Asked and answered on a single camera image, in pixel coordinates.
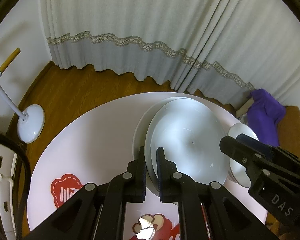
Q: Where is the white bowl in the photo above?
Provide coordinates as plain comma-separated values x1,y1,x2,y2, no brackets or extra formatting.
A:
145,97,230,192
132,96,190,159
228,123,259,188

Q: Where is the purple cloth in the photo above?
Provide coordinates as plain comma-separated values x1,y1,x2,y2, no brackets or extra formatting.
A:
247,89,286,147

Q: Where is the brown armchair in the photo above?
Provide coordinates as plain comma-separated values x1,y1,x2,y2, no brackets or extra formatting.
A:
236,97,300,240

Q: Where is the round pink table mat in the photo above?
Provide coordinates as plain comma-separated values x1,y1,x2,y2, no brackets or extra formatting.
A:
27,92,267,239

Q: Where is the grey curtain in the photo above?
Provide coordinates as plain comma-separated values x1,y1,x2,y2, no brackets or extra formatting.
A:
40,0,300,107

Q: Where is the white stand with wooden hoops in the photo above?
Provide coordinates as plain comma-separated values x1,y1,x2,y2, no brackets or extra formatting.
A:
0,47,46,144

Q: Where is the white plastic stool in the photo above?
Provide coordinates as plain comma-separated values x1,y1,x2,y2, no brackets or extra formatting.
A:
0,144,17,239

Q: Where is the black cable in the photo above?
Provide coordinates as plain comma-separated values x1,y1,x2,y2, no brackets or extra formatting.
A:
0,129,32,240

